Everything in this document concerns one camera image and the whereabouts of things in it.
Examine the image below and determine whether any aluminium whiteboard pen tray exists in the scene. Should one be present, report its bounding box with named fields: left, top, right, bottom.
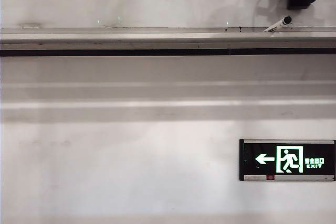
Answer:
left=0, top=26, right=336, bottom=58

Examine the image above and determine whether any white marker pen black cap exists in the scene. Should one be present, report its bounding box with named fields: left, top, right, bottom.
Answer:
left=262, top=15, right=293, bottom=34

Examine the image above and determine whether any black green exit sign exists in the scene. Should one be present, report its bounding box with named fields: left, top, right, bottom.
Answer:
left=239, top=138, right=336, bottom=182

